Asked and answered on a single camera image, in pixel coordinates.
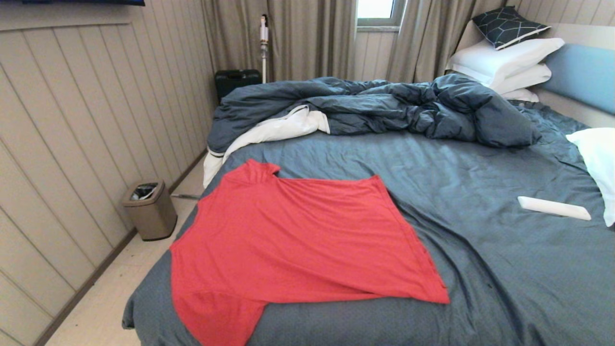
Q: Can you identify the red t-shirt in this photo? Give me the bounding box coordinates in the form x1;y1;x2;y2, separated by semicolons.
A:
169;159;451;346

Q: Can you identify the white bed linen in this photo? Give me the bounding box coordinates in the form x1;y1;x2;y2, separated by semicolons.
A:
203;105;331;189

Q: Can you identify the dark blue crumpled duvet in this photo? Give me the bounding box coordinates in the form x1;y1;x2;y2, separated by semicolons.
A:
208;73;541;154

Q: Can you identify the black hard case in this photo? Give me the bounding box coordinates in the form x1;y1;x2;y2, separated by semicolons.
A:
214;70;262;102

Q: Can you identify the white stick vacuum cleaner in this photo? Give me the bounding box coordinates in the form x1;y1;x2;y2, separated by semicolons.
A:
259;14;269;83

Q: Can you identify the beige curtain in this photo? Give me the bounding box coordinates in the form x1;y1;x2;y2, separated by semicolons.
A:
201;0;358;85
387;0;510;83

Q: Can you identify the bronze trash bin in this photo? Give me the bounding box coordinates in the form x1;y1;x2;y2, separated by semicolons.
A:
122;180;178;241

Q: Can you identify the black and white trash bag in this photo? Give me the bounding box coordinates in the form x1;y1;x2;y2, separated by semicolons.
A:
131;183;159;201

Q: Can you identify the grey framed window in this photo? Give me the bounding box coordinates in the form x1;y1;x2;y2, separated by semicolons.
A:
357;0;407;32

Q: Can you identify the large white pillow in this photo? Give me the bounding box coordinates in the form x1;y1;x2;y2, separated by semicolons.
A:
446;37;565;88

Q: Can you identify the dark patterned cushion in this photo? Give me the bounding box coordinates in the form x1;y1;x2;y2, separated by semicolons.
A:
472;6;552;50

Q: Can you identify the white flat remote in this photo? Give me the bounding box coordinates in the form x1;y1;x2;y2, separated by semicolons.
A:
518;196;592;221

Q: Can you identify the blue headboard pad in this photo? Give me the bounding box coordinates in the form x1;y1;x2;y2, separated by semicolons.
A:
543;43;615;116

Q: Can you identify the dark wall screen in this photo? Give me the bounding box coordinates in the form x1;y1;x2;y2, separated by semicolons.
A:
22;0;146;7

